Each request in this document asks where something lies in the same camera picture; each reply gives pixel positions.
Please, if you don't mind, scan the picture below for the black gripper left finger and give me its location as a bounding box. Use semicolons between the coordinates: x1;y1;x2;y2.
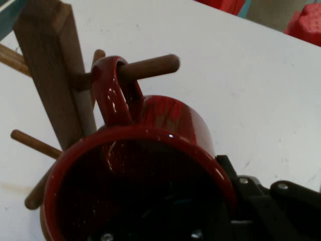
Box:
87;195;230;241

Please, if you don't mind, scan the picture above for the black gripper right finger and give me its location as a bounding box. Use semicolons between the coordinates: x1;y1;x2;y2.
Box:
215;155;321;241

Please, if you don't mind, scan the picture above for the red enamel mug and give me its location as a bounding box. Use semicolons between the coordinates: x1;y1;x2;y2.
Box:
42;55;238;241

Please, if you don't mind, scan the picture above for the brown wooden mug tree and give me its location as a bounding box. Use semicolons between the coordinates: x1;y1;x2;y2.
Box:
0;0;181;241

